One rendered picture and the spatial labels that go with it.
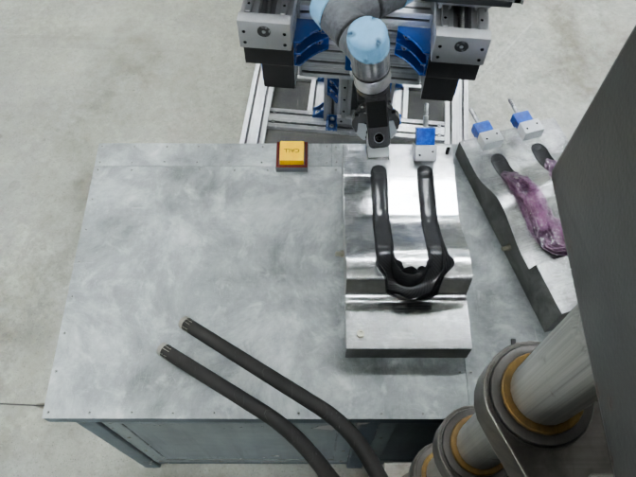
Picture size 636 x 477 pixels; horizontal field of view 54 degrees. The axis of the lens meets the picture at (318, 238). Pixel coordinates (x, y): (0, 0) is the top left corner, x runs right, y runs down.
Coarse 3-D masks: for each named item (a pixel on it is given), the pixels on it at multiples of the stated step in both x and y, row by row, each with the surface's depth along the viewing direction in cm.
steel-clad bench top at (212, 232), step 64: (128, 192) 155; (192, 192) 155; (256, 192) 155; (320, 192) 155; (128, 256) 146; (192, 256) 146; (256, 256) 146; (320, 256) 146; (64, 320) 139; (128, 320) 139; (256, 320) 139; (320, 320) 139; (512, 320) 139; (64, 384) 132; (128, 384) 132; (192, 384) 132; (256, 384) 132; (320, 384) 132; (384, 384) 132; (448, 384) 132
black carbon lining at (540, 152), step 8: (536, 144) 155; (536, 152) 155; (544, 152) 154; (496, 160) 153; (504, 160) 153; (544, 160) 153; (496, 168) 152; (504, 168) 152; (512, 168) 151; (552, 256) 139; (560, 256) 139
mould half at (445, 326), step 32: (352, 160) 149; (384, 160) 149; (448, 160) 149; (352, 192) 145; (416, 192) 145; (448, 192) 145; (352, 224) 140; (416, 224) 140; (448, 224) 140; (352, 256) 131; (416, 256) 131; (352, 288) 133; (384, 288) 133; (448, 288) 133; (352, 320) 133; (384, 320) 133; (416, 320) 133; (448, 320) 133; (352, 352) 132; (384, 352) 132; (416, 352) 132; (448, 352) 132
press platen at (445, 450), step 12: (468, 408) 82; (444, 420) 81; (456, 420) 80; (444, 432) 80; (456, 432) 79; (444, 444) 79; (444, 456) 79; (456, 456) 78; (444, 468) 79; (456, 468) 78; (468, 468) 77; (492, 468) 77
